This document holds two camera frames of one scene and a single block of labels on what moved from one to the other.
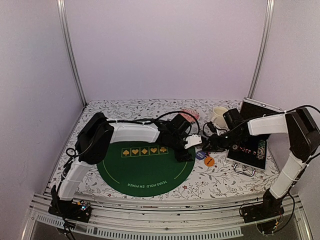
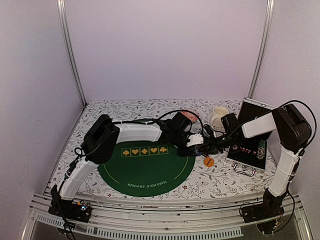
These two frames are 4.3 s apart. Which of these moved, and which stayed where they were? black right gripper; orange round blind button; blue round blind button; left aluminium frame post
Moved: blue round blind button
Stayed: black right gripper; orange round blind button; left aluminium frame post
